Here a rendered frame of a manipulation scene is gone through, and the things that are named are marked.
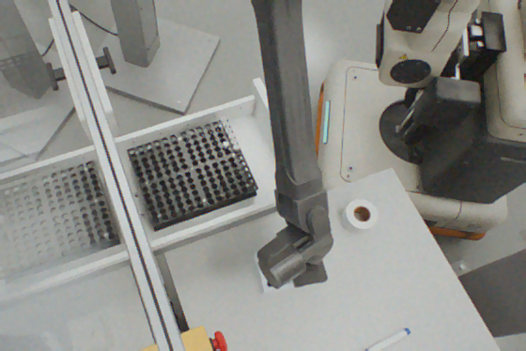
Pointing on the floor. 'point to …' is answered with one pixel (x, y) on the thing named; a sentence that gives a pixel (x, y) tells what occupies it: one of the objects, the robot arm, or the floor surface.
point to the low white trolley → (469, 328)
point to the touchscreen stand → (155, 56)
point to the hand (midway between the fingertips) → (295, 269)
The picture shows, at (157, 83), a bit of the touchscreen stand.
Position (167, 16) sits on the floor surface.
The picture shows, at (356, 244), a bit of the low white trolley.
